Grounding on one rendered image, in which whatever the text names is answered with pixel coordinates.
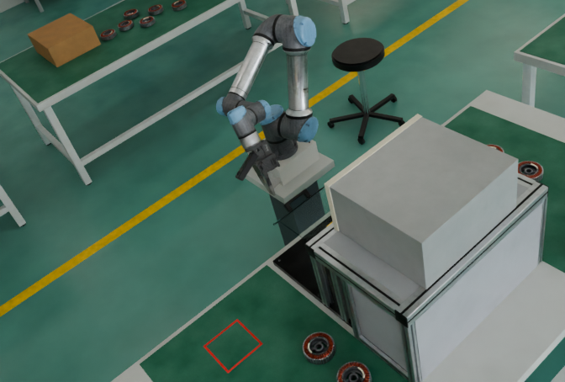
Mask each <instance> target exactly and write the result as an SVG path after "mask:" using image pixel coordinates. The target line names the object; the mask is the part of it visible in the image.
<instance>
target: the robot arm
mask: <svg viewBox="0 0 565 382"><path fill-rule="evenodd" d="M315 38H316V28H315V25H314V22H313V21H312V20H311V19H310V18H308V17H303V16H301V15H299V16H294V15H285V14H274V15H272V16H271V17H269V18H267V19H265V20H264V21H263V22H262V23H261V24H260V26H259V27H258V28H257V29H256V31H255V33H254V34H253V36H252V44H251V47H250V49H249V50H248V52H247V55H246V58H245V59H244V61H243V63H242V65H241V67H240V70H239V71H238V73H237V75H236V77H235V80H234V82H233V84H232V86H231V88H230V90H229V92H228V94H227V96H226V97H221V98H220V99H219V100H218V101H217V103H216V110H217V112H218V113H219V114H221V115H223V116H226V117H228V119H229V121H230V124H231V125H232V127H233V129H234V131H235V133H236V135H237V137H238V139H239V141H240V143H241V145H242V146H243V148H244V149H245V151H246V152H249V151H251V152H250V153H249V155H248V157H247V158H246V160H245V161H244V163H243V164H242V166H241V168H240V170H239V171H238V172H237V174H236V175H235V177H236V178H237V179H239V180H240V181H243V180H244V179H245V178H246V175H247V173H248V172H249V171H250V169H251V167H252V166H253V168H254V170H255V172H256V174H257V176H258V177H259V179H260V180H261V182H262V184H263V185H264V186H265V188H266V189H267V191H268V192H269V193H270V194H272V195H273V196H275V195H276V194H275V191H274V188H275V187H276V186H277V185H278V184H279V183H280V182H281V178H277V177H273V176H272V174H271V173H268V172H269V171H271V170H273V169H275V168H276V167H278V166H280V164H279V162H278V161H281V160H285V159H288V158H289V157H291V156H293V155H294V154H295V153H296V151H297V150H298V143H297V141H298V142H310V141H311V140H313V138H314V136H315V134H316V132H317V129H318V125H319V122H318V120H317V118H315V117H314V116H313V111H312V109H311V108H310V107H309V85H308V55H307V53H308V51H309V50H310V49H311V45H313V44H314V42H315ZM276 43H282V50H283V51H284V52H286V54H287V67H288V105H289V108H288V109H287V110H286V112H285V111H283V110H284V109H283V107H282V106H281V105H279V104H274V105H271V106H270V105H269V103H268V102H267V101H265V100H259V101H256V102H255V103H252V102H247V101H246V98H247V95H248V93H249V92H250V90H251V87H252V85H253V83H254V81H255V80H256V76H257V74H258V72H259V71H260V69H261V66H262V64H263V62H264V60H265V58H266V56H267V53H268V51H269V50H271V49H272V48H273V46H274V45H275V44H276ZM258 123H260V125H261V127H262V130H263V133H264V136H265V138H266V139H265V140H262V141H261V138H260V136H259V135H258V133H257V131H256V128H255V126H254V125H257V124H258ZM256 149H257V151H256Z"/></svg>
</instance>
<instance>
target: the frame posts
mask: <svg viewBox="0 0 565 382"><path fill-rule="evenodd" d="M310 259H311V263H312V265H313V269H314V274H315V277H316V280H317V284H318V287H319V292H320V296H321V299H322V302H323V304H324V305H326V306H327V307H329V306H330V304H333V303H334V301H333V298H332V294H331V291H330V285H329V281H328V278H327V274H326V271H325V266H324V265H323V264H321V263H320V262H318V261H317V260H316V259H314V258H313V257H311V256H310ZM330 275H331V278H332V282H333V285H334V289H335V295H336V298H337V302H338V306H339V309H340V313H341V319H343V320H344V319H345V322H346V323H347V322H349V319H350V316H349V311H348V308H347V304H346V297H345V294H344V290H343V287H342V282H341V278H340V277H338V276H337V275H336V274H334V273H333V272H331V271H330Z"/></svg>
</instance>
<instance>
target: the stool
mask: <svg viewBox="0 0 565 382"><path fill-rule="evenodd" d="M384 56H385V52H384V46H383V44H382V43H381V42H380V41H378V40H375V39H371V38H356V39H352V40H348V41H345V42H343V43H341V44H340V45H338V46H337V47H336V48H335V49H334V50H333V52H332V55H331V58H332V62H333V64H334V66H335V67H337V68H338V69H340V70H342V71H345V72H357V75H358V80H359V86H360V91H361V96H362V104H361V103H360V102H359V101H358V100H357V99H356V98H355V97H354V95H353V94H352V95H350V96H349V98H348V101H349V102H350V103H353V104H355V105H356V106H357V107H358V108H359V109H360V110H361V113H356V114H348V115H344V116H340V117H335V118H331V119H330V121H329V122H328V123H327V124H328V126H329V127H330V128H333V127H334V126H335V125H334V123H337V122H341V121H345V120H349V119H357V118H361V117H363V120H362V125H361V129H360V131H359V135H358V139H357V140H358V142H359V143H360V144H361V145H363V144H364V143H365V140H364V139H363V138H364V135H365V131H366V128H367V122H368V118H369V117H373V118H377V119H385V120H389V121H393V122H399V126H402V125H403V124H405V122H404V121H403V118H401V117H397V116H392V115H387V114H380V113H374V112H375V111H376V110H378V109H380V108H381V107H382V106H383V105H384V104H386V103H387V102H389V101H390V100H391V101H392V102H393V103H395V102H396V101H397V98H396V97H395V95H394V94H392V93H391V94H389V95H388V96H387V97H386V98H384V99H383V100H381V101H380V102H378V103H377V104H375V105H374V106H372V107H371V108H369V102H368V96H367V86H366V80H365V75H364V71H365V70H367V69H370V68H372V67H374V66H376V65H377V64H378V63H379V62H380V61H381V60H382V59H383V58H384Z"/></svg>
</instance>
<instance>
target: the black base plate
mask: <svg viewBox="0 0 565 382"><path fill-rule="evenodd" d="M306 243H307V241H305V240H304V239H303V238H302V239H300V240H299V241H298V242H296V243H295V244H294V245H292V246H291V247H290V248H289V249H288V250H287V251H285V252H284V253H283V254H281V255H280V256H279V257H277V258H276V259H275V260H273V264H274V265H275V266H276V267H278V268H279V269H280V270H281V271H283V272H284V273H285V274H286V275H287V276H288V277H289V278H291V279H292V280H293V281H295V282H296V283H297V284H298V285H300V286H301V287H302V288H303V289H305V290H306V291H307V292H309V293H310V294H311V295H312V296H314V297H315V298H316V299H317V300H318V301H319V302H320V303H322V304H323V302H322V299H321V296H320V292H319V287H318V284H317V280H316V277H315V274H314V269H313V265H312V263H311V259H310V255H309V254H308V253H307V251H306V247H305V245H304V244H306ZM325 271H326V274H327V278H328V281H329V285H330V291H331V294H332V298H333V301H334V303H333V304H330V306H329V307H327V306H326V305H324V304H323V305H324V306H326V307H327V308H328V309H329V310H331V311H332V312H333V313H334V314H336V315H337V316H338V317H340V318H341V313H340V309H339V306H338V302H337V298H336V295H335V289H334V285H333V282H332V278H331V275H330V270H329V269H328V268H327V267H325ZM342 320H343V319H342ZM343 321H345V319H344V320H343ZM346 324H347V325H349V326H350V327H351V328H352V325H351V319H349V322H347V323H346Z"/></svg>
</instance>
